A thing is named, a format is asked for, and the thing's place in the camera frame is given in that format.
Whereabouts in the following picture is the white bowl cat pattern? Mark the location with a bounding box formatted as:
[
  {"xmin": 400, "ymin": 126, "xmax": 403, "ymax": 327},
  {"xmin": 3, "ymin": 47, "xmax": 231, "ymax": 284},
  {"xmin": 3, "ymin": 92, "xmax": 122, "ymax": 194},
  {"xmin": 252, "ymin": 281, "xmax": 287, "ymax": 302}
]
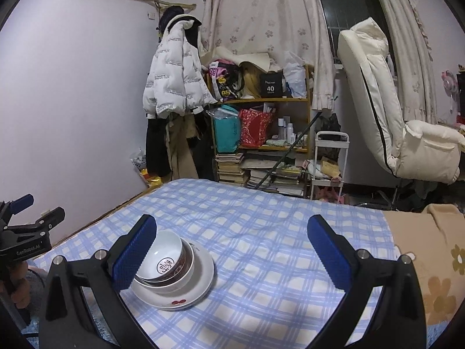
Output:
[{"xmin": 134, "ymin": 239, "xmax": 196, "ymax": 295}]

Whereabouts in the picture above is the white rolling cart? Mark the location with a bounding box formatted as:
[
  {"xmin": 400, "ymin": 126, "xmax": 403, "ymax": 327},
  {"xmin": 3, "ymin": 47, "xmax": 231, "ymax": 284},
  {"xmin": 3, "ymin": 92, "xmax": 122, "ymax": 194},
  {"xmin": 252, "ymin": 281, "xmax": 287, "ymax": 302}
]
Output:
[{"xmin": 307, "ymin": 131, "xmax": 350, "ymax": 204}]

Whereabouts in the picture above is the wooden shelf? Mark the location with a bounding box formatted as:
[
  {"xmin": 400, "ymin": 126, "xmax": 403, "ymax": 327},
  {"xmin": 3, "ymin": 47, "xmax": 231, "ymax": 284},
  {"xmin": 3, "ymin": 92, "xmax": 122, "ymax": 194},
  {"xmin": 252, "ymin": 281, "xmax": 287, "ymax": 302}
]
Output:
[{"xmin": 207, "ymin": 59, "xmax": 314, "ymax": 198}]

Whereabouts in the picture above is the cherry plate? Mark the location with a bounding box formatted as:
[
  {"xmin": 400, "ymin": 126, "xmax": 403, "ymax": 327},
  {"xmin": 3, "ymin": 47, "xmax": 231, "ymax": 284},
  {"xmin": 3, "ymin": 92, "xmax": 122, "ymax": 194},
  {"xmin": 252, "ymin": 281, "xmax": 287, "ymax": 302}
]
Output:
[{"xmin": 131, "ymin": 241, "xmax": 215, "ymax": 310}]

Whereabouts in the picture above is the white puffer jacket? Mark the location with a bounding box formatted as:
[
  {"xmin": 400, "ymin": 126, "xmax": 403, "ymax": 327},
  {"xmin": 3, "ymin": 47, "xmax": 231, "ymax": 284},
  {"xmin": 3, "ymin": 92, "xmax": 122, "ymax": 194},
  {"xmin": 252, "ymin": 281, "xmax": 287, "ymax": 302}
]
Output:
[{"xmin": 143, "ymin": 13, "xmax": 216, "ymax": 119}]

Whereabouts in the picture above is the floral curtain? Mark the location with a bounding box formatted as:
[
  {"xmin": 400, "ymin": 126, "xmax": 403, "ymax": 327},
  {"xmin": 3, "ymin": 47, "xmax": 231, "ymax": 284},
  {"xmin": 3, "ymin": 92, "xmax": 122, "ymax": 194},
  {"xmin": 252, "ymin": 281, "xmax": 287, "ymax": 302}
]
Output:
[{"xmin": 201, "ymin": 0, "xmax": 335, "ymax": 110}]

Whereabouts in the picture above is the beige flower blanket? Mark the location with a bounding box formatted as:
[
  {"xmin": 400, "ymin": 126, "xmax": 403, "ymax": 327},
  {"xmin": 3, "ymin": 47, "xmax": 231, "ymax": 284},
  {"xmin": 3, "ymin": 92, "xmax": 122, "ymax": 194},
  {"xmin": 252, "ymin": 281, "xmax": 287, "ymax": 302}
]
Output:
[{"xmin": 384, "ymin": 204, "xmax": 465, "ymax": 325}]

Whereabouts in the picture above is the black box number 40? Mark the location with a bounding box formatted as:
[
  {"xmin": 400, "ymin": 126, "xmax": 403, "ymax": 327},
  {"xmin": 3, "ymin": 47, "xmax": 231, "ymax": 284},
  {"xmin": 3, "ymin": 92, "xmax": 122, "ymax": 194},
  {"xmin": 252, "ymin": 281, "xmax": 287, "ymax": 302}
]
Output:
[{"xmin": 259, "ymin": 72, "xmax": 284, "ymax": 98}]

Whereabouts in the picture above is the blue plaid tablecloth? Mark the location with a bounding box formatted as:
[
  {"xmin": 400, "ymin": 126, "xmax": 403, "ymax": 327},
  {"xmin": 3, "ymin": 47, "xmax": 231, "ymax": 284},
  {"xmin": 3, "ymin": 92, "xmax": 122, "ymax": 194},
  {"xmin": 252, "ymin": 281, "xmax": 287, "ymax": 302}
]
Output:
[{"xmin": 33, "ymin": 180, "xmax": 400, "ymax": 348}]

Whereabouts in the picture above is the person's left hand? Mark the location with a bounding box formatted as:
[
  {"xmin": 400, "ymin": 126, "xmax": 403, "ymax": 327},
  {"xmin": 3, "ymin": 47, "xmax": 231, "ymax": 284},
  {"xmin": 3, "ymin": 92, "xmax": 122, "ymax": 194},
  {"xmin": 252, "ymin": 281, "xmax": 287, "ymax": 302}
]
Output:
[{"xmin": 9, "ymin": 261, "xmax": 31, "ymax": 310}]

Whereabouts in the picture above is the stack of books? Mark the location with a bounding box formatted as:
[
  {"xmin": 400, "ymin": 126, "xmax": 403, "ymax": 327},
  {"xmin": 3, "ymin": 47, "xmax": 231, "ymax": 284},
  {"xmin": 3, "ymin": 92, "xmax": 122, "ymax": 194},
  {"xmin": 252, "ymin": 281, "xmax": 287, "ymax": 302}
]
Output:
[{"xmin": 215, "ymin": 152, "xmax": 249, "ymax": 184}]

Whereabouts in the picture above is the cream recliner chair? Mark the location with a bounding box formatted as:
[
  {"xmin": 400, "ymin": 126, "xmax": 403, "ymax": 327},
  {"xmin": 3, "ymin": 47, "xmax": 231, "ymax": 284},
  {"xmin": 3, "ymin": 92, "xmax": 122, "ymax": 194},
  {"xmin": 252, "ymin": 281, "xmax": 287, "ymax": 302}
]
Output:
[{"xmin": 338, "ymin": 17, "xmax": 464, "ymax": 184}]

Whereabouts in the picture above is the red patterned bag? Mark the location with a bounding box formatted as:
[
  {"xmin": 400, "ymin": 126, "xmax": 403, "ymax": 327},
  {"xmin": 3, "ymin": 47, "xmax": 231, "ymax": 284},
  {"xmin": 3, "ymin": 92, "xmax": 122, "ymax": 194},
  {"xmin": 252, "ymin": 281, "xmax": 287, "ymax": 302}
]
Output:
[{"xmin": 239, "ymin": 109, "xmax": 273, "ymax": 148}]

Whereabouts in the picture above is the red patterned bowl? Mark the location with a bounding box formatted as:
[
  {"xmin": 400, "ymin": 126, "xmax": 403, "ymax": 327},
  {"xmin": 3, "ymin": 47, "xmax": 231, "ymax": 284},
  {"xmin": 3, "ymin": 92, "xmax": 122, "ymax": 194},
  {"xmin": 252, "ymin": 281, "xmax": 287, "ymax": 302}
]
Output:
[
  {"xmin": 135, "ymin": 230, "xmax": 186, "ymax": 284},
  {"xmin": 146, "ymin": 239, "xmax": 195, "ymax": 288}
]

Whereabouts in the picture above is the teal bag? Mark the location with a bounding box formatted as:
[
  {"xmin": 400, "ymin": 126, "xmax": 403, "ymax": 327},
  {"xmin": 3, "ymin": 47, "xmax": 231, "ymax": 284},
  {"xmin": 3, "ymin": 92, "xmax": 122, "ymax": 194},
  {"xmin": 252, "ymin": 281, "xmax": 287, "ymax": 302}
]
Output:
[{"xmin": 213, "ymin": 105, "xmax": 240, "ymax": 154}]

